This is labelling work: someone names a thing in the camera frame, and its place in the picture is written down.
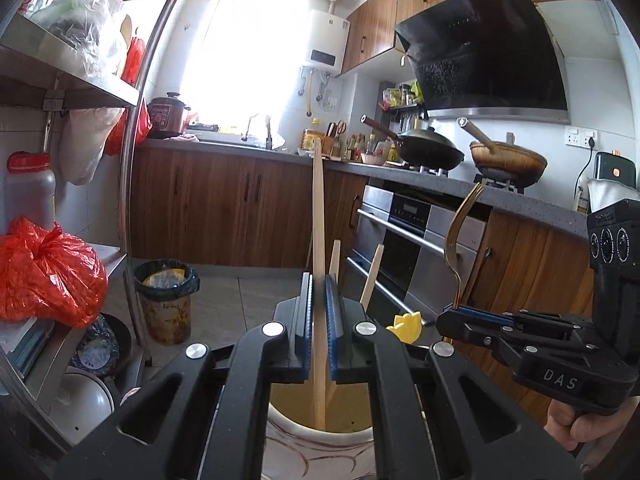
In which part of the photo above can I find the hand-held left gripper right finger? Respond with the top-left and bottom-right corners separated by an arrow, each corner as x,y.
324,272 -> 586,480

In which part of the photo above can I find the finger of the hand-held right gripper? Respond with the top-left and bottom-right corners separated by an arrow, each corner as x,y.
452,304 -> 598,341
435,309 -> 591,366

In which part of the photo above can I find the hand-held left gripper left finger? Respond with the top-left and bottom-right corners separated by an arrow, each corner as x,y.
52,272 -> 316,480

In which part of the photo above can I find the yellow green small spoon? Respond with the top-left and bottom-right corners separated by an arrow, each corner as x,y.
386,312 -> 425,345

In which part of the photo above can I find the gold fork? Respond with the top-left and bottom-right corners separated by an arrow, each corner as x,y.
446,182 -> 486,308

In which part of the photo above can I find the wooden chopstick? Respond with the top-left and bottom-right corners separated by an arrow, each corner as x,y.
360,243 -> 386,307
325,239 -> 342,428
311,139 -> 328,432

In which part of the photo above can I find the cream floral ceramic utensil holder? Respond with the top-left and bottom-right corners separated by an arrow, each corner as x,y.
260,380 -> 378,480

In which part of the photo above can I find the person's right hand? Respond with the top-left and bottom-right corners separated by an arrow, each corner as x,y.
544,395 -> 640,456

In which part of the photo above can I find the wooden lower cabinet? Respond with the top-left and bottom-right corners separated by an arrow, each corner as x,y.
131,147 -> 368,268
450,210 -> 601,426

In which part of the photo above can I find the wooden cabinet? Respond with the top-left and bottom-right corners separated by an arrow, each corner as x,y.
335,0 -> 601,78
131,147 -> 368,268
450,210 -> 601,426

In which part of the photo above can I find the stainless built-in oven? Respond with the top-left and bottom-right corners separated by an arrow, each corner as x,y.
347,185 -> 488,321

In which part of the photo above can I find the black countertop appliance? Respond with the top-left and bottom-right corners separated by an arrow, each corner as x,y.
593,152 -> 638,196

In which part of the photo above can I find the trash bin with black liner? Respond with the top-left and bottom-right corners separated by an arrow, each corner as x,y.
135,258 -> 200,346

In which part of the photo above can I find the brown frying pan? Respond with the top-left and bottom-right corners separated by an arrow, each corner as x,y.
457,117 -> 548,186

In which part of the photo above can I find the black wok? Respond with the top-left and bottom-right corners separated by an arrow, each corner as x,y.
361,115 -> 465,171

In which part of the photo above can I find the row of condiment bottles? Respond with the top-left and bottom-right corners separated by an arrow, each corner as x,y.
327,132 -> 401,163

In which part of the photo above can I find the knife block with scissors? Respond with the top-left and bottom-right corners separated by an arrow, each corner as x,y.
325,120 -> 348,156

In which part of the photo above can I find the sink faucet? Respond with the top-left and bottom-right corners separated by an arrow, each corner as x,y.
241,114 -> 273,151

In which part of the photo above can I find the dark pan with patterned bowl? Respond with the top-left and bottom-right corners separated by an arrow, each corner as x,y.
69,312 -> 133,380

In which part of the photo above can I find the white pot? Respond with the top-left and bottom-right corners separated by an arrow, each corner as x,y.
50,365 -> 118,446

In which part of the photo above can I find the red rice cooker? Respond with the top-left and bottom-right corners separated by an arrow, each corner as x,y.
147,92 -> 192,139

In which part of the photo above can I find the hanging red plastic bag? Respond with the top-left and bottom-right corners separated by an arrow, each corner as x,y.
105,102 -> 153,157

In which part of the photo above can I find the black range hood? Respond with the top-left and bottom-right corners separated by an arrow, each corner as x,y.
394,0 -> 571,123

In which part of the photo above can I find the crumpled red plastic bag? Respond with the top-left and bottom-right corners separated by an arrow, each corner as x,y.
0,217 -> 108,328

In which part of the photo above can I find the blue flat box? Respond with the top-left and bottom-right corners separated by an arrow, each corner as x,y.
0,317 -> 56,376

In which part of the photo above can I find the hanging white plastic bag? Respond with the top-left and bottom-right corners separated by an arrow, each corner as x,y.
59,107 -> 126,186

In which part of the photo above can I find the white water heater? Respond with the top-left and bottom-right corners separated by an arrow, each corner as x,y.
303,9 -> 349,75

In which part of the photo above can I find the wooden upper cabinet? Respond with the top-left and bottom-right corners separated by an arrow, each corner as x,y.
335,0 -> 601,78

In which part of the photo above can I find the oil bottle with red cap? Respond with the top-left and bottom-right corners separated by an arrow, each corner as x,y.
5,152 -> 57,233

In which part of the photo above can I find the stainless steel shelf rack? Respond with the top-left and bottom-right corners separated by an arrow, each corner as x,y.
0,0 -> 188,461

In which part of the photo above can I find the clear plastic bag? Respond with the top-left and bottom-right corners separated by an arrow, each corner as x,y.
30,0 -> 128,78

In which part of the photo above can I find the white wall socket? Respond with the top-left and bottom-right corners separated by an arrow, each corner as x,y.
565,126 -> 598,148

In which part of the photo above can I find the wall spice rack with bottles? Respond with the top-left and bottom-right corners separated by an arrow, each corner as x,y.
380,80 -> 426,111

